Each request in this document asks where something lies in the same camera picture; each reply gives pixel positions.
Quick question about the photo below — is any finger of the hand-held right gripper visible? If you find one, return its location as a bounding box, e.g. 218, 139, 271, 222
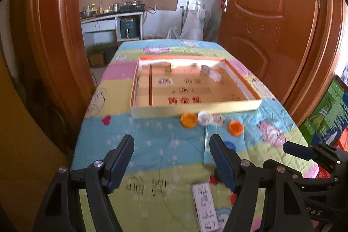
283, 141, 340, 167
292, 171, 340, 190

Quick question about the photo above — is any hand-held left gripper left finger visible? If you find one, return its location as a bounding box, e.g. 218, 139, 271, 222
33, 134, 136, 232

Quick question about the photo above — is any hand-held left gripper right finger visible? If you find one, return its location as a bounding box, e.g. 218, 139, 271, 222
209, 134, 312, 232

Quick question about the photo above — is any orange bottle cap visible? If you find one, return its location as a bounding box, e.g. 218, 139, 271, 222
228, 120, 244, 137
181, 112, 198, 129

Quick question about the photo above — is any white printed rectangular box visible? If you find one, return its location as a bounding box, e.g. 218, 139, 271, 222
191, 182, 219, 231

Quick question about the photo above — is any shallow cardboard box tray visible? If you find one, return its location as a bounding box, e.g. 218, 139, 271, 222
129, 56, 263, 120

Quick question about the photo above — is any green printed carton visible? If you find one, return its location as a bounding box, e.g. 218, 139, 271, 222
299, 74, 348, 152

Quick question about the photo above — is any white bottle cap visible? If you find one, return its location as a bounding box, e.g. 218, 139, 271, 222
197, 111, 214, 126

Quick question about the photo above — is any clear plastic wrapped box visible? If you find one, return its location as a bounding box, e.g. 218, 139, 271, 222
201, 65, 222, 82

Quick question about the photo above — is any crate of green plants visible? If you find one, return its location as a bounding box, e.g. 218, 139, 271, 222
87, 43, 106, 68

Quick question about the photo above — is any brown wooden door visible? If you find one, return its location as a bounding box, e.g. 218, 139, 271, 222
217, 0, 320, 113

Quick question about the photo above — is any teal air fryer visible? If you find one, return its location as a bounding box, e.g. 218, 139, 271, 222
120, 18, 138, 39

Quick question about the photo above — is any white woven sack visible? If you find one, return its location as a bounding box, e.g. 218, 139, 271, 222
181, 6, 206, 41

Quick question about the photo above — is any white kitchen counter cabinet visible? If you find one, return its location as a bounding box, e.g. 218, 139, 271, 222
81, 11, 144, 54

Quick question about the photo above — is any black gas stove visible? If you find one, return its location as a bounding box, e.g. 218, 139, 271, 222
120, 0, 144, 13

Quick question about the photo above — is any brown wooden door frame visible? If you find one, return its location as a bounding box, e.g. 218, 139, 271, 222
11, 0, 348, 156

